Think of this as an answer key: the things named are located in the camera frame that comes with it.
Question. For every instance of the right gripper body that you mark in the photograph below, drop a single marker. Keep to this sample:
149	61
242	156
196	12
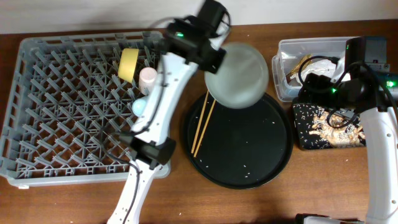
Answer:
319	87

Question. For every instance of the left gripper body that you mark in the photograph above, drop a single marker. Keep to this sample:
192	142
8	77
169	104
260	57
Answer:
216	71

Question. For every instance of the white napkin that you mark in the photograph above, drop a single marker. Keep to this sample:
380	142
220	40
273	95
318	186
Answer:
318	67

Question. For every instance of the gold snack wrapper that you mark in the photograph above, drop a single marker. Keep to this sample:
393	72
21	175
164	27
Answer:
294	72

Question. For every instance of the grey ceramic plate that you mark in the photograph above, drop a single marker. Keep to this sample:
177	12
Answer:
242	78

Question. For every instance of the food scraps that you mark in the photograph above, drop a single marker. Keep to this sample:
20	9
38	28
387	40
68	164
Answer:
328	130

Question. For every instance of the wooden chopstick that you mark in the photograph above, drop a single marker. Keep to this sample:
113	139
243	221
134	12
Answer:
204	129
199	122

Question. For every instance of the pink cup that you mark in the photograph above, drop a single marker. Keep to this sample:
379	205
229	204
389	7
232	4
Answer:
147	78

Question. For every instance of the yellow bowl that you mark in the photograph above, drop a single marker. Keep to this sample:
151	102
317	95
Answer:
127	64

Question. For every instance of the blue cup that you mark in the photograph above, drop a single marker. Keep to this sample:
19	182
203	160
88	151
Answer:
138	105

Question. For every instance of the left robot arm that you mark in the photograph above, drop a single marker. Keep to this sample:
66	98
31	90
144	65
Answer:
189	45

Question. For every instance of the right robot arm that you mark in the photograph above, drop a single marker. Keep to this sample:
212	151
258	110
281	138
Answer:
372	94

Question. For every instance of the grey dishwasher rack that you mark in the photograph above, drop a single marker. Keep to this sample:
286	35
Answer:
66	101

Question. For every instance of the black rectangular tray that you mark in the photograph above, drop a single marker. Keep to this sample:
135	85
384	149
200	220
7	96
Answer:
303	117

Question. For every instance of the clear plastic bin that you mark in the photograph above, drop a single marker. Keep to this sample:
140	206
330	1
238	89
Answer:
290	53

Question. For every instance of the round black tray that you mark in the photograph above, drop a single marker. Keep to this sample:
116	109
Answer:
241	149

